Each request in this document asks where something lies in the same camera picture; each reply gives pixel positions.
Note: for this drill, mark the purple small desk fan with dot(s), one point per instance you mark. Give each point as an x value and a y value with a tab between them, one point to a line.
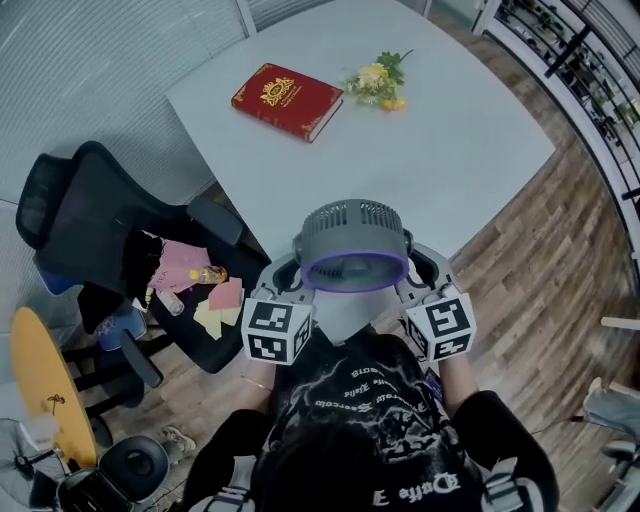
352	235

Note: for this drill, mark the blue chair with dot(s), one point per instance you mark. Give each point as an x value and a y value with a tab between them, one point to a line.
55	280

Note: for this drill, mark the black bag purple print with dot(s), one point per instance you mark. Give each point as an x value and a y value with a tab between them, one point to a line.
107	320

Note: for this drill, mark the black round stool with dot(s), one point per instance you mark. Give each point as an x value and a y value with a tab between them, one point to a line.
132	465

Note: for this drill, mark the red hardcover book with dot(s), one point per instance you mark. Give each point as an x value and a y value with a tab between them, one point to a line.
285	100

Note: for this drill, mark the black garment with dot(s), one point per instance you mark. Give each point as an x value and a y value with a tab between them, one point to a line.
142	260

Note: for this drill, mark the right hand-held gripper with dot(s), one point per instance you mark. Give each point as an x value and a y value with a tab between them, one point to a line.
445	325

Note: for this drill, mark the white square table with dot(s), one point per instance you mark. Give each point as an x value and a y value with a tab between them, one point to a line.
425	165

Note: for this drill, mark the yellow flower bouquet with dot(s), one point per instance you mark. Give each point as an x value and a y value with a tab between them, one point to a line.
375	82

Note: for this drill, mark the amber drink bottle yellow cap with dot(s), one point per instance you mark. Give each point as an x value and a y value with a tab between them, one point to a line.
210	275

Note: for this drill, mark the yellow paper sheets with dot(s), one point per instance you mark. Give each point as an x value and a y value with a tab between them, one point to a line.
215	322

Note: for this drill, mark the black metal railing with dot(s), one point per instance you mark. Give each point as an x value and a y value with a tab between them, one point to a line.
590	60

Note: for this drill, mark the person's left forearm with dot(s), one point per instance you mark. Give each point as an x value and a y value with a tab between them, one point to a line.
260	390

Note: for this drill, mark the person's black printed t-shirt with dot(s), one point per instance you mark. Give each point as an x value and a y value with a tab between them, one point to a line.
350	395

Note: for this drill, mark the yellow round table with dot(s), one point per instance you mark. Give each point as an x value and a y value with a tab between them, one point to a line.
45	370

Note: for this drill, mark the blue badge card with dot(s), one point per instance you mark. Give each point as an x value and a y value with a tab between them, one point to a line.
434	384

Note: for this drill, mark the pink paper sheets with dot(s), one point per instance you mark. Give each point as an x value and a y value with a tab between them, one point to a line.
227	297

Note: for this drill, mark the person's right forearm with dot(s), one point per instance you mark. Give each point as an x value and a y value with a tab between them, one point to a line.
460	382

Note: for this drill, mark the clear plastic bottle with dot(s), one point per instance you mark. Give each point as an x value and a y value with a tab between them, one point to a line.
172	302

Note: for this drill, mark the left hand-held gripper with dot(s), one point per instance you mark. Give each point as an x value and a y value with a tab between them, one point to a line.
272	330

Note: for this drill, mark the black mesh office chair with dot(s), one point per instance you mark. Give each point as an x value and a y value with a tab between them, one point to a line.
90	210

